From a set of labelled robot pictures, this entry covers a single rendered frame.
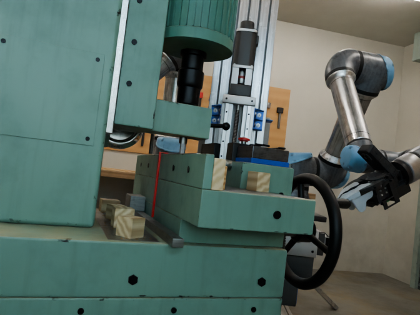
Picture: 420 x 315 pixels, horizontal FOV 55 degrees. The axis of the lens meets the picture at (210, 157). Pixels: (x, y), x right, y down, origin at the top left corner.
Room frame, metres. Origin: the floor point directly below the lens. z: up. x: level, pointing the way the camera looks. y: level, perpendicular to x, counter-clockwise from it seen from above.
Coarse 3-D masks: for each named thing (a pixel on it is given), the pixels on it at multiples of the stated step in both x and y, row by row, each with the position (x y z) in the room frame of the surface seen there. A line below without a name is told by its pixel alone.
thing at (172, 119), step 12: (156, 108) 0.85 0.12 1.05; (168, 108) 0.86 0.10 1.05; (180, 108) 0.87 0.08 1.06; (192, 108) 0.87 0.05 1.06; (204, 108) 0.88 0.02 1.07; (156, 120) 0.85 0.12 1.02; (168, 120) 0.86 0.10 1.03; (180, 120) 0.87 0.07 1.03; (192, 120) 0.88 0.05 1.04; (204, 120) 0.89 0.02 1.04; (156, 132) 0.87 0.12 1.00; (168, 132) 0.86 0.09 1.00; (180, 132) 0.87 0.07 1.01; (192, 132) 0.88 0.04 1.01; (204, 132) 0.89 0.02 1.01
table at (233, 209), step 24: (144, 192) 1.02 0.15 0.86; (168, 192) 0.80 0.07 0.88; (192, 192) 0.66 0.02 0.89; (216, 192) 0.63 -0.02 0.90; (240, 192) 0.64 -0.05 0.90; (264, 192) 0.78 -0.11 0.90; (192, 216) 0.64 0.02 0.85; (216, 216) 0.63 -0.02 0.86; (240, 216) 0.64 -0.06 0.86; (264, 216) 0.66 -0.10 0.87; (288, 216) 0.67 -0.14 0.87; (312, 216) 0.69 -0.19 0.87
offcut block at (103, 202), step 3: (102, 198) 1.02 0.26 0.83; (105, 198) 1.02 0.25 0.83; (99, 201) 1.02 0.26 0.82; (102, 201) 0.99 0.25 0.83; (105, 201) 0.99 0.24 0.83; (108, 201) 1.00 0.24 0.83; (111, 201) 1.00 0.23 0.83; (114, 201) 1.00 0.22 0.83; (117, 201) 1.01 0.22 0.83; (120, 201) 1.01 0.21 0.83; (99, 204) 1.01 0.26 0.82; (102, 204) 0.99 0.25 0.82; (105, 204) 0.99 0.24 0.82; (99, 207) 1.01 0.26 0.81; (102, 207) 0.99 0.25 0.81; (105, 207) 0.99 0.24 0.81; (99, 210) 1.00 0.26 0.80; (102, 210) 0.99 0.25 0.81; (105, 210) 0.99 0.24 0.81
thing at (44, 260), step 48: (0, 240) 0.59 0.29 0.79; (48, 240) 0.61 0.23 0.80; (96, 240) 0.64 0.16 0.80; (144, 240) 0.68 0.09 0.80; (0, 288) 0.59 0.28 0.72; (48, 288) 0.62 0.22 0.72; (96, 288) 0.64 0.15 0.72; (144, 288) 0.67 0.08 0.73; (192, 288) 0.69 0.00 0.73; (240, 288) 0.73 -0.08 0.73
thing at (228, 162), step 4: (204, 144) 0.96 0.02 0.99; (208, 144) 0.93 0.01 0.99; (212, 144) 0.90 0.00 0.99; (216, 144) 0.90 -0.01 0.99; (220, 144) 0.90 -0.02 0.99; (204, 148) 0.95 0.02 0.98; (208, 148) 0.93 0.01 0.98; (212, 148) 0.90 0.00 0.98; (216, 148) 0.90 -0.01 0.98; (204, 152) 0.95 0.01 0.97; (208, 152) 0.93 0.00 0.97; (212, 152) 0.90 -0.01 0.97; (216, 152) 0.90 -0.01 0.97; (216, 156) 0.90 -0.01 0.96; (228, 160) 0.95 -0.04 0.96; (228, 164) 0.94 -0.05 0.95; (228, 168) 0.95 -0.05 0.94
